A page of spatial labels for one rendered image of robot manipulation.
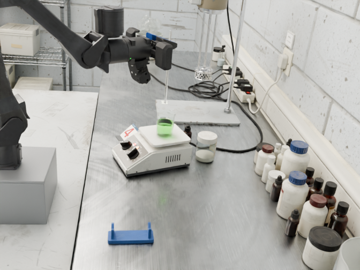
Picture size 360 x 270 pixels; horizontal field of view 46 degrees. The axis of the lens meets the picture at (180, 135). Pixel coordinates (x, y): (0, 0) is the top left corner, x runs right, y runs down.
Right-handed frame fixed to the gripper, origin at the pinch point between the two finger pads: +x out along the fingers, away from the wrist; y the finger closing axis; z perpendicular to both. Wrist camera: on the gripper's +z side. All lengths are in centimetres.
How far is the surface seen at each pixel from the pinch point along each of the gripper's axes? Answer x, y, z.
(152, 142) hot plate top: -3.5, 2.4, 26.1
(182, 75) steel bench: 55, -63, 35
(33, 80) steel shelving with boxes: 36, -233, 93
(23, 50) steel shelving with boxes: 28, -223, 64
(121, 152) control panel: -9.5, -4.5, 31.2
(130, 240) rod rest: -23.7, 26.5, 33.8
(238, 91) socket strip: 60, -31, 33
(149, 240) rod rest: -20.1, 28.3, 34.0
